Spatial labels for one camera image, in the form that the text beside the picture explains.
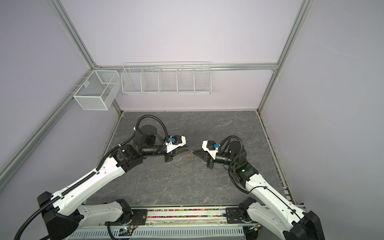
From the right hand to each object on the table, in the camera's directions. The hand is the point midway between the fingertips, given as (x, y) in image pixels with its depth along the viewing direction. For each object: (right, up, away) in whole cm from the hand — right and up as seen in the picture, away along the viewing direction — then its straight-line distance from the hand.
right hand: (194, 152), depth 67 cm
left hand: (-4, +2, -1) cm, 4 cm away
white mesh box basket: (-66, +36, +34) cm, 82 cm away
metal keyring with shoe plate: (-1, -1, 0) cm, 2 cm away
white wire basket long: (-19, +44, +32) cm, 58 cm away
